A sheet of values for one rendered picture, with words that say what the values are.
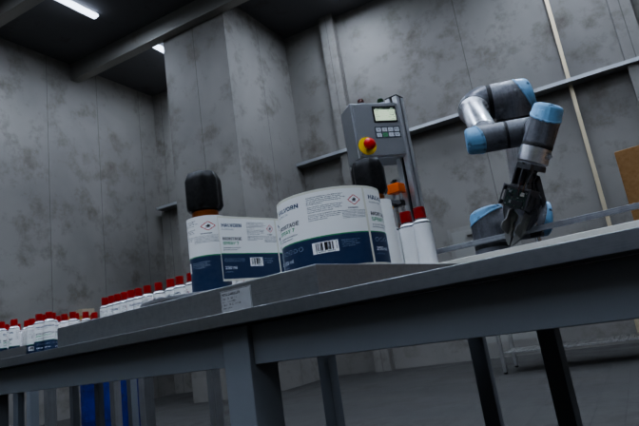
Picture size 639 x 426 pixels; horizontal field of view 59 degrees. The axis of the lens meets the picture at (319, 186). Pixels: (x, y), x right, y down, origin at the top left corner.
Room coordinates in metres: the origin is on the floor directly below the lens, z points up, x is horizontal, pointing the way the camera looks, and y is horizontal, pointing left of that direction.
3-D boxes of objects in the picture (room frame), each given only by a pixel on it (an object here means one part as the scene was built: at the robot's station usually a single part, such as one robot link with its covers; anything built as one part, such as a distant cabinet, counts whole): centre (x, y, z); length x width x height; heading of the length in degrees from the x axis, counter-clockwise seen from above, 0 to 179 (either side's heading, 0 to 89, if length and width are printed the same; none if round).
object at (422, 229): (1.60, -0.27, 0.98); 0.05 x 0.05 x 0.20
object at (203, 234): (1.26, 0.27, 1.04); 0.09 x 0.09 x 0.29
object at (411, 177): (1.77, -0.29, 1.17); 0.04 x 0.04 x 0.67; 52
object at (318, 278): (1.35, 0.13, 0.86); 0.80 x 0.67 x 0.05; 52
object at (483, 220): (1.95, -0.57, 1.05); 0.13 x 0.12 x 0.14; 78
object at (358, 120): (1.76, -0.20, 1.38); 0.17 x 0.10 x 0.19; 107
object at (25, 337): (3.23, 1.65, 0.98); 0.57 x 0.46 x 0.21; 142
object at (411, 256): (1.64, -0.24, 0.98); 0.05 x 0.05 x 0.20
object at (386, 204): (1.36, -0.12, 1.03); 0.09 x 0.09 x 0.30
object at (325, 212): (1.07, -0.01, 0.95); 0.20 x 0.20 x 0.14
